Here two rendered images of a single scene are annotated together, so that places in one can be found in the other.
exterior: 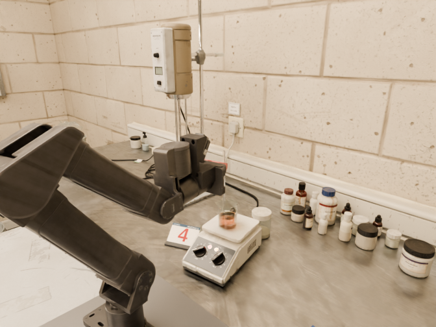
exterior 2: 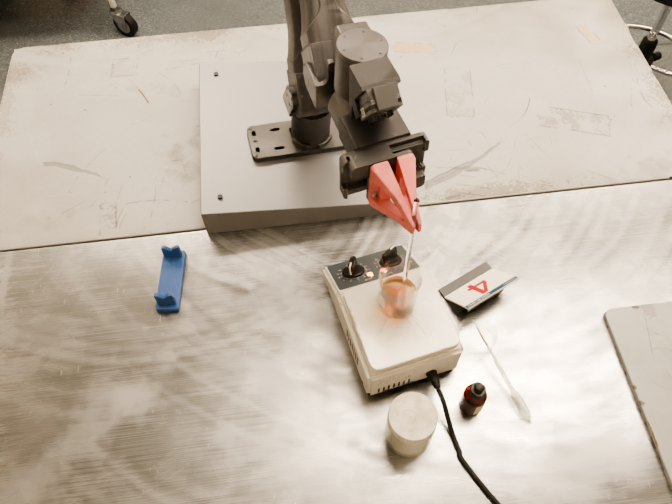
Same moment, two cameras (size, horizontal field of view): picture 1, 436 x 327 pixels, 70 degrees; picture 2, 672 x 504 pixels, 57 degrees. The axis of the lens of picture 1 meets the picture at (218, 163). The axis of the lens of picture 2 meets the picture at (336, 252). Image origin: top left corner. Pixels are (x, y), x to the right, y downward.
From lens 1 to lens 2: 1.01 m
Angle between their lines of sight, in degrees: 92
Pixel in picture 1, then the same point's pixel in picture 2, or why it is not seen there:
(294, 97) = not seen: outside the picture
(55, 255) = (545, 132)
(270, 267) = (310, 369)
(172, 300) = (326, 190)
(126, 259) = (291, 56)
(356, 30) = not seen: outside the picture
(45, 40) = not seen: outside the picture
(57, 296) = (447, 121)
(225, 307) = (292, 259)
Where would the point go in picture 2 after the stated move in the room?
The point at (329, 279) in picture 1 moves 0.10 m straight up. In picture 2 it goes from (217, 428) to (202, 403)
